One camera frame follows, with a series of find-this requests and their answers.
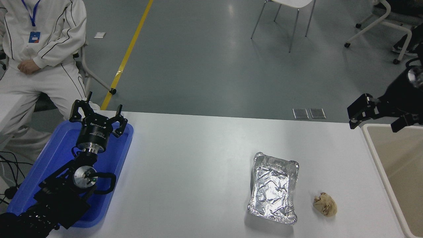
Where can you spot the white chair with metal legs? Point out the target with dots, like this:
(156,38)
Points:
(294,2)

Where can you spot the blue plastic tray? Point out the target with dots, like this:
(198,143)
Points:
(59,152)

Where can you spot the crumpled tan paper ball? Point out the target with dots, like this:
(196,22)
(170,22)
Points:
(326,205)

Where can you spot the grey office chair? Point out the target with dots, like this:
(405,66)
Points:
(84,64)

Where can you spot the large pale bin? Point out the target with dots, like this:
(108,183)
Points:
(400,172)

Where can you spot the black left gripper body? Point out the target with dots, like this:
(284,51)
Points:
(94,134)

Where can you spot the metal floor plate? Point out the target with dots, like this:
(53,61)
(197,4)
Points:
(300,113)
(318,113)

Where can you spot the person's left hand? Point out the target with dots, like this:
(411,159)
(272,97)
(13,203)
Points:
(29,66)

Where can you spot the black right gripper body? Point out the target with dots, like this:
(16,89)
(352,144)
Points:
(403,99)

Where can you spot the person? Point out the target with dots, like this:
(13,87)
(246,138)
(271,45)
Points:
(33,89)
(401,44)

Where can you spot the silver foil tray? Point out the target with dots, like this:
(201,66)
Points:
(272,188)

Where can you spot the white rolling chair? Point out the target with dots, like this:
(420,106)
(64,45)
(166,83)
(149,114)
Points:
(391,23)

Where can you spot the blue id badge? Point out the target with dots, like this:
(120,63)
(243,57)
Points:
(34,37)

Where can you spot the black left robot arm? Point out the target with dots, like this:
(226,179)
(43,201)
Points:
(62,201)

